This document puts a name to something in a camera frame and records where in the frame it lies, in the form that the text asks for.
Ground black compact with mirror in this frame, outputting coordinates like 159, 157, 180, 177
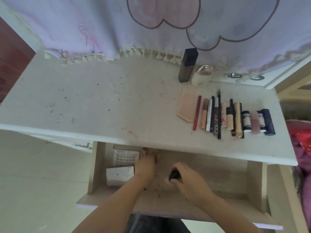
106, 166, 135, 187

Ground person's left forearm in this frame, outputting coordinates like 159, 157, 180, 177
70, 174, 152, 233

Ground white round bottle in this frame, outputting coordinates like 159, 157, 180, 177
191, 64, 214, 87

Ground false eyelash tray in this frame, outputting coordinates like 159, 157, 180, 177
112, 148, 141, 168

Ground white table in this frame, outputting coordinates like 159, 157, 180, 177
0, 50, 299, 167

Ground light wooden drawer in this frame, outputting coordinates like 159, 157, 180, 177
75, 141, 284, 231

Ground glass foundation bottle black cap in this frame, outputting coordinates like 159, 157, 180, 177
169, 168, 181, 182

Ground person's grey trousers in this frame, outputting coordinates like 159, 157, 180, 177
126, 213, 192, 233

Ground light wooden bed frame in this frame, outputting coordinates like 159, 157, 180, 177
274, 68, 311, 233

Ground lilac heart print cloth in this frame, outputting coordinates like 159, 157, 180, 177
0, 0, 311, 80

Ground person's right forearm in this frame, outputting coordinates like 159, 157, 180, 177
199, 193, 265, 233

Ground dark square foundation bottle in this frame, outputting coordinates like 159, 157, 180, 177
178, 48, 199, 83

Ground person's right hand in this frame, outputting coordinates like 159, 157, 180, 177
167, 162, 214, 209

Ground peach lip gloss tube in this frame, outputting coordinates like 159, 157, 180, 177
200, 98, 210, 130

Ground person's left hand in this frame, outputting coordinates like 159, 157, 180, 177
133, 152, 161, 183

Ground brown wooden door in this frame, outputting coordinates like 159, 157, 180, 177
0, 17, 37, 104

